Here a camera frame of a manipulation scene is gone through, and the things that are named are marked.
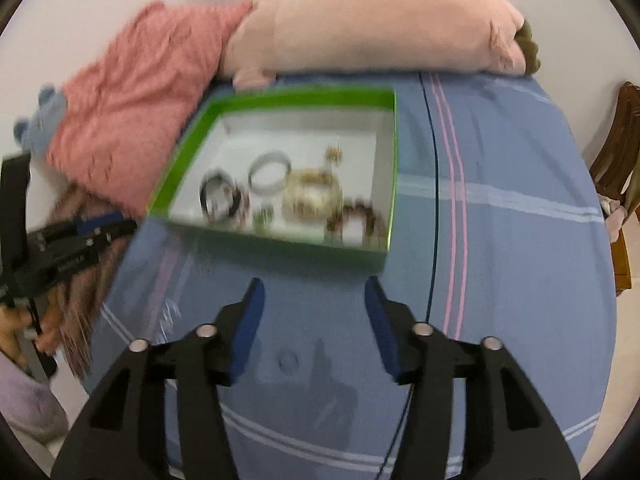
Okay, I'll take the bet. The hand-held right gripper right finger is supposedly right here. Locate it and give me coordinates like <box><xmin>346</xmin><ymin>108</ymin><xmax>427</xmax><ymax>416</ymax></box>
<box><xmin>365</xmin><ymin>276</ymin><xmax>581</xmax><ymax>480</ymax></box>

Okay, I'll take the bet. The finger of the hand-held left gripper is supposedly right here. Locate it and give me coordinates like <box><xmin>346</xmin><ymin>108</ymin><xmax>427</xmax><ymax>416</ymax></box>
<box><xmin>27</xmin><ymin>212</ymin><xmax>138</xmax><ymax>247</ymax></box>
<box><xmin>15</xmin><ymin>237</ymin><xmax>136</xmax><ymax>288</ymax></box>

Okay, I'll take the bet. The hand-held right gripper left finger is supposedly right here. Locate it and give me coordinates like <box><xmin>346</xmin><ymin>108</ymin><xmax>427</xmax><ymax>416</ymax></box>
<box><xmin>50</xmin><ymin>278</ymin><xmax>266</xmax><ymax>480</ymax></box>

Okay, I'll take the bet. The green cardboard box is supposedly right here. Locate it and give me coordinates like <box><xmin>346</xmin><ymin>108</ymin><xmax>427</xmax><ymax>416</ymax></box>
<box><xmin>146</xmin><ymin>87</ymin><xmax>399</xmax><ymax>272</ymax></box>

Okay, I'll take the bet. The wooden bead bracelet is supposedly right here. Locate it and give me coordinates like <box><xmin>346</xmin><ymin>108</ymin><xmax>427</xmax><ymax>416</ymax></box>
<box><xmin>324</xmin><ymin>199</ymin><xmax>388</xmax><ymax>251</ymax></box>

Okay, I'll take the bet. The green charm bracelet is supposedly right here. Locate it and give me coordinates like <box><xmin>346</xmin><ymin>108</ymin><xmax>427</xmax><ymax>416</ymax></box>
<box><xmin>252</xmin><ymin>204</ymin><xmax>276</xmax><ymax>233</ymax></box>

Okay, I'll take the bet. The silver bangle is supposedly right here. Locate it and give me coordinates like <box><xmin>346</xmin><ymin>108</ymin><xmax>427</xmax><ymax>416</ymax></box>
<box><xmin>248</xmin><ymin>151</ymin><xmax>292</xmax><ymax>195</ymax></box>

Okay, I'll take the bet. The person's left forearm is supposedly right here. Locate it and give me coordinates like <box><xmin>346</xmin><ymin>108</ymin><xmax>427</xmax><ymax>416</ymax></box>
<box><xmin>0</xmin><ymin>352</ymin><xmax>68</xmax><ymax>443</ymax></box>

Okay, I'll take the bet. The person's left hand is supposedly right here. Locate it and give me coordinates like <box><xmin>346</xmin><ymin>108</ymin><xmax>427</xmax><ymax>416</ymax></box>
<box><xmin>0</xmin><ymin>304</ymin><xmax>63</xmax><ymax>368</ymax></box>

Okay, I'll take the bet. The fringed plaid scarf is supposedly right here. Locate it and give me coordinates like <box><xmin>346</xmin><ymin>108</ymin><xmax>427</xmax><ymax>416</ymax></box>
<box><xmin>37</xmin><ymin>182</ymin><xmax>141</xmax><ymax>378</ymax></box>

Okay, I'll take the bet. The blue plush toy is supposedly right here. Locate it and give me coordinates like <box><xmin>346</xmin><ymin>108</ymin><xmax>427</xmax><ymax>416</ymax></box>
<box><xmin>12</xmin><ymin>85</ymin><xmax>68</xmax><ymax>153</ymax></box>

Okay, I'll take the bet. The black wrist watch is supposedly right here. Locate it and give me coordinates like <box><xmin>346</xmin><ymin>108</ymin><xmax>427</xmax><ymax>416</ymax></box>
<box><xmin>199</xmin><ymin>169</ymin><xmax>241</xmax><ymax>225</ymax></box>

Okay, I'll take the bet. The pink dotted blanket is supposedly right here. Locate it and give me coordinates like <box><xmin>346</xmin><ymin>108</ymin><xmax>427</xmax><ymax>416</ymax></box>
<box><xmin>47</xmin><ymin>0</ymin><xmax>253</xmax><ymax>218</ymax></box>

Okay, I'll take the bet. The blue striped bedsheet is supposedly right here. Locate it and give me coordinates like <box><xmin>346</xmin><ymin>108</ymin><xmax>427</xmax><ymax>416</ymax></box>
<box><xmin>82</xmin><ymin>70</ymin><xmax>618</xmax><ymax>478</ymax></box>

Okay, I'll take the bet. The cream wrist watch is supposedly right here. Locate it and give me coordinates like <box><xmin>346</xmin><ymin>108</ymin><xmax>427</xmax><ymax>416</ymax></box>
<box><xmin>282</xmin><ymin>169</ymin><xmax>346</xmax><ymax>222</ymax></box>

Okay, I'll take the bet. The wooden chair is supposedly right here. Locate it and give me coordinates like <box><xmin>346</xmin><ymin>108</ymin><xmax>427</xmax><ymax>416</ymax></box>
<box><xmin>589</xmin><ymin>81</ymin><xmax>640</xmax><ymax>297</ymax></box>

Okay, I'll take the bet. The pink plush toy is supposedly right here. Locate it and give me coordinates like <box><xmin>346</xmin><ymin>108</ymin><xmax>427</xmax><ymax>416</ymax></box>
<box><xmin>220</xmin><ymin>0</ymin><xmax>542</xmax><ymax>91</ymax></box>

